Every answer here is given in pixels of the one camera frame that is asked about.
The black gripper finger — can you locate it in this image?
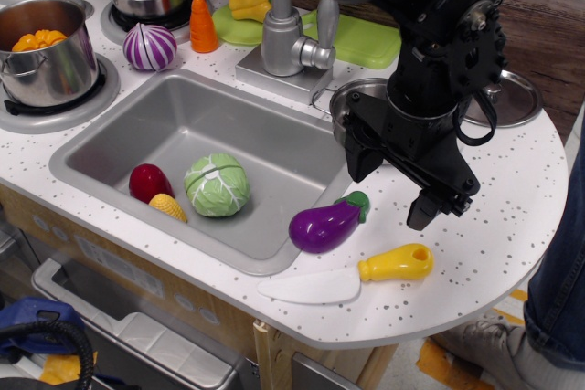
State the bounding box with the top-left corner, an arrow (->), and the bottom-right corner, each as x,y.
345,135 -> 384,182
407,189 -> 441,230

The steel pot under gripper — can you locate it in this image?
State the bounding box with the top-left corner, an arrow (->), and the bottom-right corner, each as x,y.
310,78 -> 388,146

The grey oven door handle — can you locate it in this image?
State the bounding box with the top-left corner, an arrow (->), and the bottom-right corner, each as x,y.
32,258 -> 260,389

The purple toy eggplant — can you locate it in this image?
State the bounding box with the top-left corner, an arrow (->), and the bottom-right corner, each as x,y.
288,191 -> 370,254

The green toy cabbage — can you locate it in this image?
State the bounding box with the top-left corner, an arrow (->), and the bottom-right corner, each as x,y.
184,153 -> 250,217

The orange toy pumpkin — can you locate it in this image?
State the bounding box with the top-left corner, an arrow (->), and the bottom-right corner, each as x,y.
12,29 -> 68,52

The green cutting board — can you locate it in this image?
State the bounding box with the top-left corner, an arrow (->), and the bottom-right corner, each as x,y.
212,5 -> 401,69

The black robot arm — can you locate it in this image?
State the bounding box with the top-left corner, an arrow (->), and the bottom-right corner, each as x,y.
336,0 -> 506,230

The front left stove burner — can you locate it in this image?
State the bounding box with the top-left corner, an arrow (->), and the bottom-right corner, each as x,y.
0,0 -> 122,135

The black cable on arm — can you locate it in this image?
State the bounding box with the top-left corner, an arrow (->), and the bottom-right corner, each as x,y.
454,88 -> 496,146

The orange toy carrot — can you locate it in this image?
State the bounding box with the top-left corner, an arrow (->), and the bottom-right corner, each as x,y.
189,0 -> 219,53

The person's leg in jeans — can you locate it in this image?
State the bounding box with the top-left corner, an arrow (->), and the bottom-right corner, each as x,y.
523,101 -> 585,368

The grey toy faucet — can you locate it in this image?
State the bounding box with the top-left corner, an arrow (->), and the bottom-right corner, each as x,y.
236,0 -> 340,103

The blue object with black hose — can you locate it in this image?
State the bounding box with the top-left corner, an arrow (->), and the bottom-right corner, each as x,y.
1,297 -> 94,389

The red toy fruit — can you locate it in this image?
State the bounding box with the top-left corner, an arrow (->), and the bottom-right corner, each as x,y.
129,163 -> 175,204

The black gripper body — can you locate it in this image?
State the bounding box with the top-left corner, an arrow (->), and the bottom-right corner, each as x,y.
344,92 -> 480,216

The yellow toy corn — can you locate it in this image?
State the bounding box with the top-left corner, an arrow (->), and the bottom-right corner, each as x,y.
148,193 -> 187,223

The grey sneaker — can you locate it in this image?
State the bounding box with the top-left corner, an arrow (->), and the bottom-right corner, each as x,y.
433,312 -> 535,389

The back right stove burner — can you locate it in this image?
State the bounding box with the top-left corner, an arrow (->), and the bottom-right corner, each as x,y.
101,0 -> 215,46

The yellow toy bell pepper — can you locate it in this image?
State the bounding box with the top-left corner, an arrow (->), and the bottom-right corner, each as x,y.
228,0 -> 271,23

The grey toy sink basin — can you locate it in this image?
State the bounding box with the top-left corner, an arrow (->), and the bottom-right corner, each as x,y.
49,69 -> 351,276

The steel pot lid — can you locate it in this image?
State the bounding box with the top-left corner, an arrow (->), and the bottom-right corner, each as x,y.
479,70 -> 543,128

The purple striped toy onion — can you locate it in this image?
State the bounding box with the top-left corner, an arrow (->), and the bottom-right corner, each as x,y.
122,23 -> 177,71

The large steel pot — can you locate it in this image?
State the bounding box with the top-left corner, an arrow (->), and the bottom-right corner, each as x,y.
1,0 -> 100,107

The wooden toy kitchen cabinet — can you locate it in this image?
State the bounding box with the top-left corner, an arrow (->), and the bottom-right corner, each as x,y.
1,186 -> 398,389

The yellow handled toy knife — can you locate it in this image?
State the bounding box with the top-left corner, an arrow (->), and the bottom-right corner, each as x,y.
257,243 -> 434,305

